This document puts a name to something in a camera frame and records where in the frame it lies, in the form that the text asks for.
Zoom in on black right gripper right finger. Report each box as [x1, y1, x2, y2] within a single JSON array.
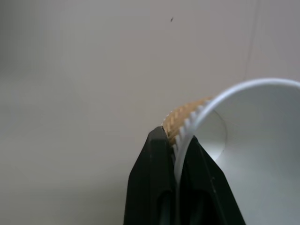
[[177, 136, 247, 225]]

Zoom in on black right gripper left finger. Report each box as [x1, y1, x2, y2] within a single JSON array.
[[123, 126, 179, 225]]

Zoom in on brown ribbed paper cup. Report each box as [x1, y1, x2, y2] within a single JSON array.
[[162, 79, 300, 225]]

